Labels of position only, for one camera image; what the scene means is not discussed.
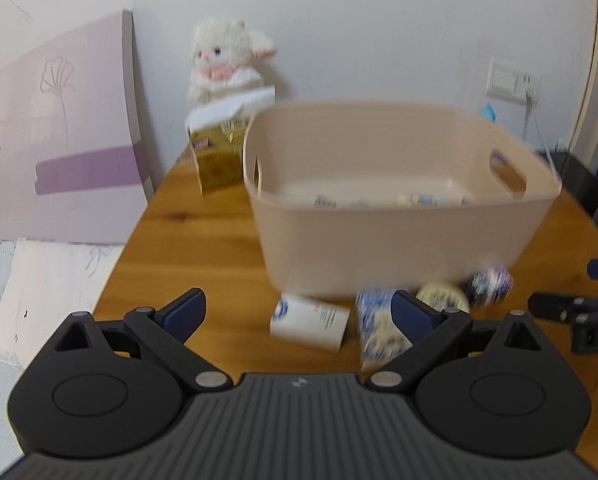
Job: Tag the pink headboard panel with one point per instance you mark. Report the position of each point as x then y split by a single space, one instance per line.
54 135

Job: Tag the white pillow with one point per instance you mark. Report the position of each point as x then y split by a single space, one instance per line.
54 290

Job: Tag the small colourful wrapped packet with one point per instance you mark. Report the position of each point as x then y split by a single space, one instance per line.
491 284

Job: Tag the white cylindrical bottle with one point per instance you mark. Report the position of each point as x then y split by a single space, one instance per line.
309 322

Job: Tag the pale patterned packet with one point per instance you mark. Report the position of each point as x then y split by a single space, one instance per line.
424 199

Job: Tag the small blue object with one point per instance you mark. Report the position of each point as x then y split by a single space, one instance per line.
488 112

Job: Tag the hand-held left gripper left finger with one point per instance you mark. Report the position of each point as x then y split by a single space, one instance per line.
184 312

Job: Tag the gold and white box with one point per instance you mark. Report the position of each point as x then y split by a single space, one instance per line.
219 165

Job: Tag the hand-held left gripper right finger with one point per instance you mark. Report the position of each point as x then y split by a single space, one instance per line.
415 314

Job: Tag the pale yellow round container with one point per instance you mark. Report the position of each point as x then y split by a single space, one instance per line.
441 295

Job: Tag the white wall socket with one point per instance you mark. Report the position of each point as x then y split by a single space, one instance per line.
509 82

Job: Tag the blue and white carton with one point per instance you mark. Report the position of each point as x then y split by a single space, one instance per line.
374 332

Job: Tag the black furniture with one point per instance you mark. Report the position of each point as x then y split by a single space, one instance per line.
586 185

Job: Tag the white plush toy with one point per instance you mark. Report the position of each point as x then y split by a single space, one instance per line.
224 62

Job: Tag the beige plastic basket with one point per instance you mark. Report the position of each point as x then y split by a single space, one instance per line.
379 245

